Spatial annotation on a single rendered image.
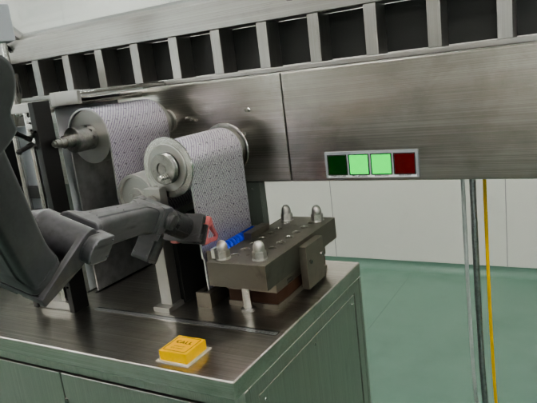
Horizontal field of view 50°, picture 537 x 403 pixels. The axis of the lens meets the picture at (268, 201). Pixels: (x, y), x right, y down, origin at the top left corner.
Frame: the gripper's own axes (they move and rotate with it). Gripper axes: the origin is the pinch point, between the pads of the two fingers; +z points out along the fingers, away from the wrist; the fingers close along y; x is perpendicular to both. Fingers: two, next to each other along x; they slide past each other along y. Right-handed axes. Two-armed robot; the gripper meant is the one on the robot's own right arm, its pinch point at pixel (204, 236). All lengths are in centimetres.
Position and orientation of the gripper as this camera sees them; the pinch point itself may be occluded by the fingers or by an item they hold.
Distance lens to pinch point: 140.7
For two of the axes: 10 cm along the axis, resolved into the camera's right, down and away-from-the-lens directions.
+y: 8.7, 0.0, -4.9
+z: 4.7, 2.8, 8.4
